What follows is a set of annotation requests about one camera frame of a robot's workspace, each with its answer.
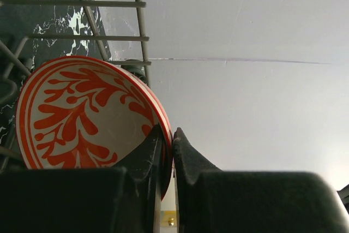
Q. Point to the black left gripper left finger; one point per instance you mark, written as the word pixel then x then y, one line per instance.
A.
pixel 123 198

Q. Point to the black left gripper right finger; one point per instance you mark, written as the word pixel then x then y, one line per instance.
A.
pixel 213 200

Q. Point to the orange leaf patterned bowl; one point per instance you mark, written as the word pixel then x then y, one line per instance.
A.
pixel 82 112

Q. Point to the white round drawer cabinet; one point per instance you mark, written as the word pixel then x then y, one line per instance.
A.
pixel 168 214

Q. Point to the grey wire dish rack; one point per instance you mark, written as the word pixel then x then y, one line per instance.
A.
pixel 13 58

